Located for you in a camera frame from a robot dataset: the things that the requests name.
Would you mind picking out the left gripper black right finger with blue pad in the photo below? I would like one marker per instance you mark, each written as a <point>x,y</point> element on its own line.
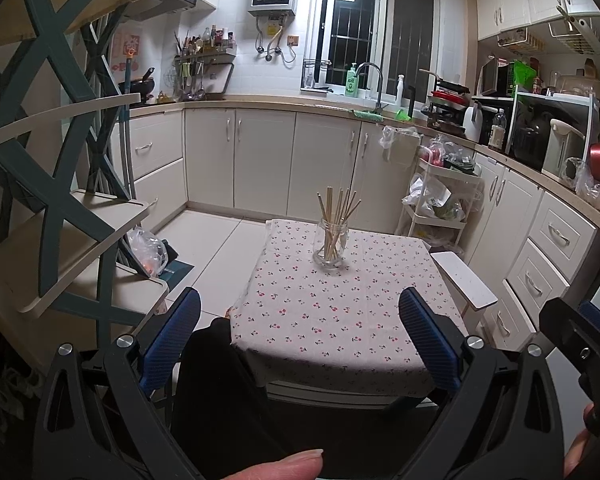
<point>498,412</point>

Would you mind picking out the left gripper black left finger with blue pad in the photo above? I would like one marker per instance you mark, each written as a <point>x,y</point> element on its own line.
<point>105,413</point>

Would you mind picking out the wooden chopstick long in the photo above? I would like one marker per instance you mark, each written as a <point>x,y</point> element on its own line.
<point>337,220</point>

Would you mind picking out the right hand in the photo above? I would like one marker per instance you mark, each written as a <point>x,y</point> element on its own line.
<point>576,451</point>

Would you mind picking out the left hand thumb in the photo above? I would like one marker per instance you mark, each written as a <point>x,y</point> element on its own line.
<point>305,465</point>

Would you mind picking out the white stool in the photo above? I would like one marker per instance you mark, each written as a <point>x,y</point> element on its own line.
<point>476,296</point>

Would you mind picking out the red patterned plastic bag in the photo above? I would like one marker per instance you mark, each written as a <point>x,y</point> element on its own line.
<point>150,252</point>

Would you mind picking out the white electric kettle pot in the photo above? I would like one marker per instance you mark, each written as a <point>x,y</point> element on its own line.
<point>564,142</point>

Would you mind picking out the green and cream shelf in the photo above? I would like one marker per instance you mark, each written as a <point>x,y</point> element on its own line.
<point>67,272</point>

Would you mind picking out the cherry print tablecloth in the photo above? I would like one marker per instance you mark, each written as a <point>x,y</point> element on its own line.
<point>339,329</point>

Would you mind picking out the white rolling cart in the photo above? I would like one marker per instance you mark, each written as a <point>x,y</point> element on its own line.
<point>444,191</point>

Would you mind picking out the clear glass jar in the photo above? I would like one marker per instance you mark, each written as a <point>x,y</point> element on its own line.
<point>317,253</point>

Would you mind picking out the black microwave oven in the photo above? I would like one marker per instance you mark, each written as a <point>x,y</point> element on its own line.
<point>497,78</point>

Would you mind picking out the white spray bottle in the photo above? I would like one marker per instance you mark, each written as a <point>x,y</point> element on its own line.
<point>399,89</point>

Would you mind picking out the black wok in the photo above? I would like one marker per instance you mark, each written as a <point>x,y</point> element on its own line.
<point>144,85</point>

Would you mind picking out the green dish soap bottle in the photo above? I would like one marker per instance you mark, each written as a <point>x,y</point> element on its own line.
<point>351,84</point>

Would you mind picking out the range hood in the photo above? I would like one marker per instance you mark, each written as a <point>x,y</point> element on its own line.
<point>143,10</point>

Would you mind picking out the wall spice rack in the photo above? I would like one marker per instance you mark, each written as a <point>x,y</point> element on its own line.
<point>204,64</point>

